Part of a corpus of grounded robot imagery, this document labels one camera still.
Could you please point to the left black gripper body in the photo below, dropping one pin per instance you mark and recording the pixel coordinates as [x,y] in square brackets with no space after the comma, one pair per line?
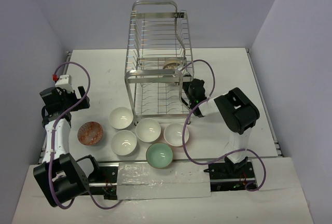
[78,100]

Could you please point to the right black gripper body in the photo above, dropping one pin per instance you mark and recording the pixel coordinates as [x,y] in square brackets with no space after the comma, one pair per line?
[186,85]

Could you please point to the white bowl beige outside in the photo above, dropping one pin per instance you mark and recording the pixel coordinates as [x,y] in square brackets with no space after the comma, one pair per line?
[173,63]

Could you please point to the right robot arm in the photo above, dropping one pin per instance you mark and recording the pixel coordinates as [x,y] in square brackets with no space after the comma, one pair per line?
[238,112]

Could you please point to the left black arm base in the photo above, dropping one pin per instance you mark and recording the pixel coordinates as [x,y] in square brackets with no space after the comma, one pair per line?
[104,182]

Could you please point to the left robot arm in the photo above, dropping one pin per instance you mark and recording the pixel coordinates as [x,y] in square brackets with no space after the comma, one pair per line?
[60,177]

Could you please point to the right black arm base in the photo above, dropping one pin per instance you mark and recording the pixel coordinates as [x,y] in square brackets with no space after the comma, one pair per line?
[229,176]

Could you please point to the steel two-tier dish rack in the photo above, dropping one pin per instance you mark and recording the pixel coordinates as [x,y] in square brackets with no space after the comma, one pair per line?
[158,30]

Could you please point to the white bowl pink rim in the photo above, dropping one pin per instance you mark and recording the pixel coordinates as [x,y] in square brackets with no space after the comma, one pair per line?
[173,134]

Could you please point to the red patterned bowl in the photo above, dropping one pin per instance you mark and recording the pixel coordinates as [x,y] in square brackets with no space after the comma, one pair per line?
[90,133]

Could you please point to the pale green bowl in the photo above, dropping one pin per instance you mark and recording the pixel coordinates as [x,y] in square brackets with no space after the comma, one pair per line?
[159,155]

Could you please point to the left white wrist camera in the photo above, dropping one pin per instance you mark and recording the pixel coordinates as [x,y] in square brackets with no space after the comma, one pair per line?
[65,82]

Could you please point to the aluminium table edge rail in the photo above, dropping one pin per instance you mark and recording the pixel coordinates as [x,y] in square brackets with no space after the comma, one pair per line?
[43,148]

